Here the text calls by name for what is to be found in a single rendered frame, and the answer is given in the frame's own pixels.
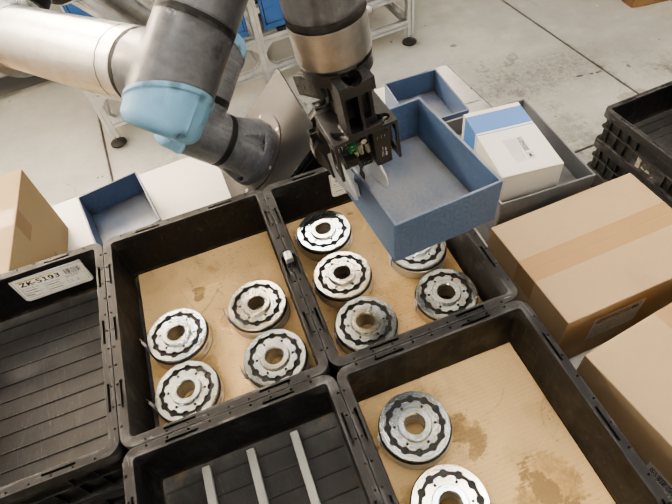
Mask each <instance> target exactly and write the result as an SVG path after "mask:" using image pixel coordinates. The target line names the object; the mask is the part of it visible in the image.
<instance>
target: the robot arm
mask: <svg viewBox="0 0 672 504"><path fill-rule="evenodd" d="M279 2H280V6H281V9H282V13H283V16H284V19H285V25H286V28H287V32H288V35H289V38H290V42H291V45H292V48H293V52H294V55H295V59H296V62H297V63H298V65H299V66H300V67H301V68H300V72H298V73H296V74H294V75H293V79H294V82H295V85H296V87H297V90H298V92H299V94H300V95H303V96H308V97H312V98H316V99H320V100H318V101H316V102H313V103H312V106H313V108H312V110H311V111H310V113H309V114H308V117H309V119H310V120H311V122H312V127H313V128H311V129H309V130H307V133H308V135H309V137H310V147H311V150H312V153H313V155H314V156H315V158H316V160H317V161H318V163H319V164H320V165H322V166H323V167H324V168H326V169H327V170H328V171H329V172H330V173H331V175H332V177H333V178H334V179H335V180H336V181H337V182H338V183H339V184H340V185H341V186H342V187H343V188H344V189H345V190H346V191H348V192H349V193H350V194H351V195H352V196H353V198H354V199H355V200H358V197H359V196H361V191H360V187H359V184H358V183H357V181H356V180H355V178H354V176H355V174H354V172H353V170H352V168H353V167H354V166H356V165H359V167H360V172H359V173H360V175H361V176H362V177H363V179H364V180H365V181H366V183H367V184H368V185H369V187H370V188H371V187H372V185H373V183H374V181H375V179H376V180H377V181H378V182H379V183H381V184H382V185H383V186H384V187H385V188H387V187H388V185H389V182H388V178H387V175H386V173H385V171H384V169H383V167H382V164H384V163H386V162H389V161H391V160H392V159H393V158H392V151H393V149H394V151H395V152H396V153H397V155H398V156H399V157H402V152H401V144H400V136H399V128H398V120H397V118H396V117H395V116H394V114H393V113H392V112H391V111H390V109H389V108H388V107H387V106H386V104H385V103H384V102H383V101H382V100H381V98H380V97H379V96H378V95H377V93H376V92H375V91H374V89H375V88H376V83H375V77H374V75H373V74H372V72H371V71H370V69H371V68H372V66H373V61H374V59H373V52H372V35H371V28H370V23H369V16H370V15H372V14H373V8H372V6H371V5H370V4H367V2H366V0H279ZM70 3H72V4H73V5H75V6H77V7H78V8H80V9H82V10H83V11H85V12H87V13H88V14H90V15H92V16H93V17H88V16H82V15H76V14H71V13H65V12H59V11H53V10H49V9H50V6H51V4H53V5H58V6H63V5H67V4H70ZM247 3H248V0H0V73H1V74H4V75H7V76H10V77H17V78H25V77H30V76H34V75H35V76H38V77H41V78H45V79H48V80H51V81H54V82H58V83H61V84H64V85H67V86H71V87H74V88H77V89H80V90H84V91H87V92H90V93H93V94H97V95H100V96H103V97H106V98H109V99H113V100H116V101H119V102H122V104H121V107H120V116H121V118H122V119H123V121H125V122H126V123H128V124H131V125H133V126H136V127H138V128H141V129H144V130H146V131H149V132H152V133H153V134H154V137H155V139H156V141H157V142H158V143H159V144H160V145H161V146H163V147H165V148H167V149H170V150H172V151H173V152H175V153H177V154H183V155H185V156H188V157H191V158H194V159H196V160H199V161H202V162H205V163H207V164H210V165H213V166H216V167H218V168H219V169H220V170H221V171H223V172H224V173H225V174H226V175H228V176H229V177H230V178H231V179H233V180H234V181H235V182H237V183H240V184H243V185H250V184H253V183H254V182H256V181H257V180H258V179H259V178H260V177H261V176H262V175H263V173H264V172H265V170H266V168H267V167H268V165H269V162H270V160H271V157H272V154H273V149H274V141H275V138H274V131H273V128H272V126H271V125H270V124H269V123H268V122H266V121H264V120H261V119H258V118H246V117H236V116H233V115H231V114H229V113H227V111H228V107H229V104H230V101H231V99H232V96H233V93H234V90H235V87H236V84H237V81H238V78H239V75H240V72H241V69H242V68H243V66H244V63H245V56H246V52H247V46H246V43H245V41H244V40H243V38H242V37H241V36H240V35H239V34H238V30H239V27H240V24H241V21H242V18H243V15H244V12H245V9H246V6H247ZM94 17H95V18H94ZM391 125H392V126H393V128H394V129H395V136H396V142H395V140H394V139H393V134H392V127H391Z"/></svg>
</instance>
